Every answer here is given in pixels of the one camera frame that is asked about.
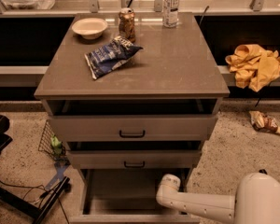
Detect grey bottom drawer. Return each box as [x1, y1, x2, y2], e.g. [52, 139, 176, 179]
[69, 169, 200, 224]

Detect grey drawer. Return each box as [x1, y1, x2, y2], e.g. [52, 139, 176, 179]
[49, 115, 217, 142]
[69, 169, 200, 224]
[67, 150, 201, 169]

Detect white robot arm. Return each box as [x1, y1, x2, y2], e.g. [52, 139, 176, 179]
[156, 173, 280, 224]

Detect grey middle drawer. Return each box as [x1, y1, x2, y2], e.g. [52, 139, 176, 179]
[67, 150, 201, 169]

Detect grey top drawer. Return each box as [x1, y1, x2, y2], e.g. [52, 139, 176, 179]
[49, 115, 217, 142]

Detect grey drawer cabinet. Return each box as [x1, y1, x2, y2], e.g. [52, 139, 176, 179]
[35, 13, 229, 179]

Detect black stand leg right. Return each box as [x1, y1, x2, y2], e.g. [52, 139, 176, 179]
[259, 169, 267, 174]

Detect black stand leg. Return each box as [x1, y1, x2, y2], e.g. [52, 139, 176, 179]
[259, 169, 267, 174]
[0, 176, 70, 224]

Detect blue tape on floor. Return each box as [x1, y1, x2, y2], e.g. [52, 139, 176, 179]
[45, 161, 69, 190]

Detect brown snack wrapper on floor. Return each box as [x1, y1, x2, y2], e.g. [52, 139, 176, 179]
[249, 111, 280, 135]

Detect green object in basket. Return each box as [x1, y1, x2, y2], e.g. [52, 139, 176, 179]
[50, 135, 63, 155]

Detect blue chip bag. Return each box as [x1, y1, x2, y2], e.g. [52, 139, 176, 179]
[84, 35, 142, 80]

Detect yellow crumpled cloth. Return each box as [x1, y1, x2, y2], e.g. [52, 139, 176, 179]
[225, 44, 280, 92]

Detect black stand leg left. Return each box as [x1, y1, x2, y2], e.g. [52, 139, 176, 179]
[0, 176, 70, 224]

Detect brown soda can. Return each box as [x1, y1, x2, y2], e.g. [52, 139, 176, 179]
[119, 7, 135, 42]

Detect white bowl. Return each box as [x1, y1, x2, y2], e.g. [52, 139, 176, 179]
[72, 18, 108, 40]

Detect tall white drink can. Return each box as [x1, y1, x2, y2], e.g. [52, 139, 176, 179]
[162, 0, 180, 28]

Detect wire mesh basket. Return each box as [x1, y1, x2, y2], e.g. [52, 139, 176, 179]
[38, 121, 66, 161]

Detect black cable on floor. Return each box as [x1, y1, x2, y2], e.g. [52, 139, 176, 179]
[0, 171, 71, 224]

